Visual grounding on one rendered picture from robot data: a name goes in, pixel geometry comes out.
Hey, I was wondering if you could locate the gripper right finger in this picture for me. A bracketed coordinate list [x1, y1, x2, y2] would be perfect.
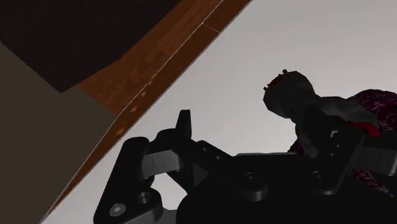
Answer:
[296, 106, 397, 197]

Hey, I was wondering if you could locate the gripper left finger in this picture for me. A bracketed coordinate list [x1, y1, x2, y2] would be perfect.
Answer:
[93, 109, 233, 224]

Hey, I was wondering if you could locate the dark figure in red clothes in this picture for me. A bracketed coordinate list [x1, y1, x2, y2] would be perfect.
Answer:
[263, 69, 397, 198]

